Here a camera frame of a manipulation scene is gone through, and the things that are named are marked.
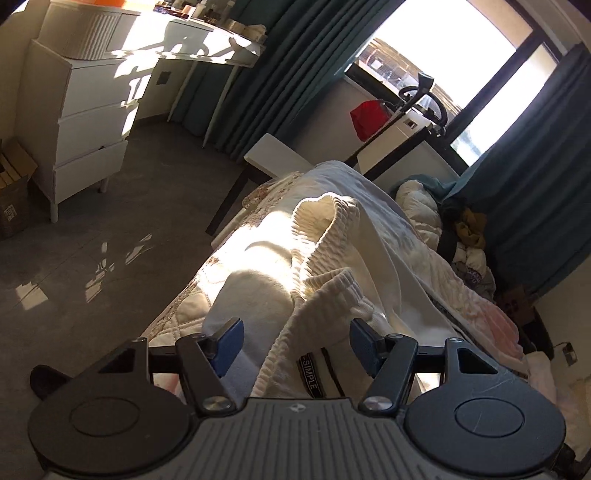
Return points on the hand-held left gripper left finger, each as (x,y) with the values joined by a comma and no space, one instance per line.
(228,346)

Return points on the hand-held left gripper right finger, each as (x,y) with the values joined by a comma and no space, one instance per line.
(364,346)

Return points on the white pants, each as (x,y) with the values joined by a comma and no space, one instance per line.
(332,258)

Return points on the pastel duvet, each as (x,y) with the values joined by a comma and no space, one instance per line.
(489,323)

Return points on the quilted bedspread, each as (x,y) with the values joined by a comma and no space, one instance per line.
(240,217)

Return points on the black garment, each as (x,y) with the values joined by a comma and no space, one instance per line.
(445,244)

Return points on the white puffer jacket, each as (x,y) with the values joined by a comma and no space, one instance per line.
(418,203)

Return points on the yellow garment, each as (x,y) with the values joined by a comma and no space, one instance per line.
(468,228)

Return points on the brown paper bag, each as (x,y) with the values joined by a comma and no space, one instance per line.
(517,304)

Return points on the black chair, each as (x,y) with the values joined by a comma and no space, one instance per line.
(540,337)

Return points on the teal cloth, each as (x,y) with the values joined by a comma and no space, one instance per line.
(445,187)

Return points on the black slipper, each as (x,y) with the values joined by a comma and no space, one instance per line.
(44,381)

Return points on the white bench with black legs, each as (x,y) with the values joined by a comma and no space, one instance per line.
(277,154)

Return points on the red bag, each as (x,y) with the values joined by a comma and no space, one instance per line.
(367,117)

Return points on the cardboard box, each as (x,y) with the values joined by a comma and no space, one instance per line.
(14,207)

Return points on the teal curtain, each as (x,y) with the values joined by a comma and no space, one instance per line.
(545,161)
(295,60)

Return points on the white drawer chest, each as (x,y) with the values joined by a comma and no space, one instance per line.
(87,120)

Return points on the white desk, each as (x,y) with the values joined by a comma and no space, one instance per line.
(203,41)

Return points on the window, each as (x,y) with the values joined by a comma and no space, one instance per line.
(438,27)

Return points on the white ribbed box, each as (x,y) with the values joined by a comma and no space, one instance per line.
(83,32)

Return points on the wall socket with charger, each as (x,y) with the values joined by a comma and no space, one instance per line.
(571,354)

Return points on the black wall socket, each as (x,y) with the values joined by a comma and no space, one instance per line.
(164,77)

